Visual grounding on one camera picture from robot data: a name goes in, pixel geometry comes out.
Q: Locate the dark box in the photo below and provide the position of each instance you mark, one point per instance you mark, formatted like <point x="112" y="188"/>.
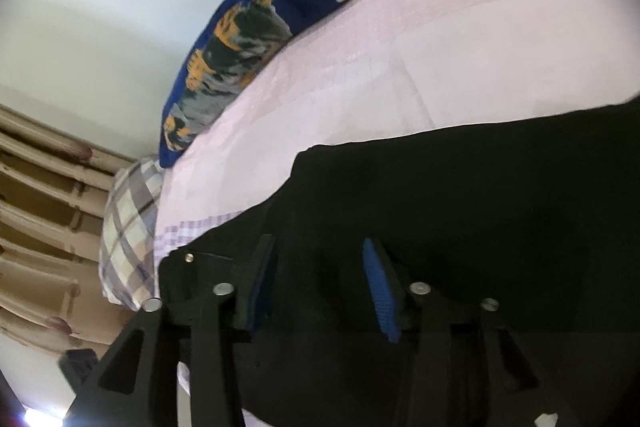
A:
<point x="77" y="367"/>

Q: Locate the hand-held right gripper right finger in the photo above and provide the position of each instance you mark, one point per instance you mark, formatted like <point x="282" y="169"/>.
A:
<point x="382" y="292"/>

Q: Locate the beige curtain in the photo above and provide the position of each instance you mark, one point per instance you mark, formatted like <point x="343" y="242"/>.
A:
<point x="45" y="227"/>

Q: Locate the pink and purple bed sheet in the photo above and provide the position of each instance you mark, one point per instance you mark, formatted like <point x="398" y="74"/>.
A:
<point x="425" y="57"/>

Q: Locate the plaid pillow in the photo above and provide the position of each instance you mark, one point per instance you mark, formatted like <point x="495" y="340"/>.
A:
<point x="130" y="232"/>

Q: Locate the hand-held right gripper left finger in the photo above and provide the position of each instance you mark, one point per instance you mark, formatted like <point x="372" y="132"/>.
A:
<point x="260" y="282"/>

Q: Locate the black pants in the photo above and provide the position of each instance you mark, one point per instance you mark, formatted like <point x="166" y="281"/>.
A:
<point x="475" y="207"/>

